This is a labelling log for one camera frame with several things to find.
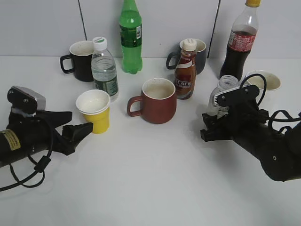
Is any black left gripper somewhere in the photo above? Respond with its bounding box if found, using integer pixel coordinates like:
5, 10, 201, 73
8, 111, 93, 155

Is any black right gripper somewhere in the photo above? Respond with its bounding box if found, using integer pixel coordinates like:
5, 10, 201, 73
200, 100, 269, 142

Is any yellow paper cup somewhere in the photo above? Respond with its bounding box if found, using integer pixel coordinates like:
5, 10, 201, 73
76, 89, 111, 134

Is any clear plastic milk bottle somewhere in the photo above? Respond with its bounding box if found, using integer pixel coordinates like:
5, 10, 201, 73
206, 75, 239, 119

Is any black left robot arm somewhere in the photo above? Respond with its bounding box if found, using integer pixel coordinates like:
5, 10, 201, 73
0, 111, 93, 166

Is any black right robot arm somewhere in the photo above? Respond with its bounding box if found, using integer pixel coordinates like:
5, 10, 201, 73
200, 100, 301, 182

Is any brown coffee drink bottle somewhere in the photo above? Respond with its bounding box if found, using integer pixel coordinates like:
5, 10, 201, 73
174, 38, 197, 100

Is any red ceramic mug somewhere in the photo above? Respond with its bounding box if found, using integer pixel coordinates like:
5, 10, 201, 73
127, 78, 177, 124

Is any dark grey ceramic mug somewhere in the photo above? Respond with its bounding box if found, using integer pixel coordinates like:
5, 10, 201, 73
166, 39, 206, 75

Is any clear water bottle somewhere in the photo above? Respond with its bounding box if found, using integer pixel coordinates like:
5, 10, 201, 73
91, 37, 119, 102

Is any white ceramic mug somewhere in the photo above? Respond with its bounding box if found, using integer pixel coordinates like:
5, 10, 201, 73
244, 70, 282, 91

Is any black ceramic mug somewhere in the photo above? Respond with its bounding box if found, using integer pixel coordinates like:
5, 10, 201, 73
60, 40, 94, 82

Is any dark cola bottle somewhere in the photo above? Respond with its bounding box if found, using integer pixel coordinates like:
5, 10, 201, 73
219, 0, 261, 80

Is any green soda bottle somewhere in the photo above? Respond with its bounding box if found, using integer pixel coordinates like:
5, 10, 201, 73
119, 0, 143, 74

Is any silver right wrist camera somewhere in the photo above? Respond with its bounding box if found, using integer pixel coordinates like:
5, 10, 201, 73
213, 85, 259, 107

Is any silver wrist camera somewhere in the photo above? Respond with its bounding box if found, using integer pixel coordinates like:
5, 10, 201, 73
213, 85, 259, 107
7, 86, 46, 117

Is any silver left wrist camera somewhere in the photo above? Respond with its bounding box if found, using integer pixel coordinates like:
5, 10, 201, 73
7, 86, 46, 117

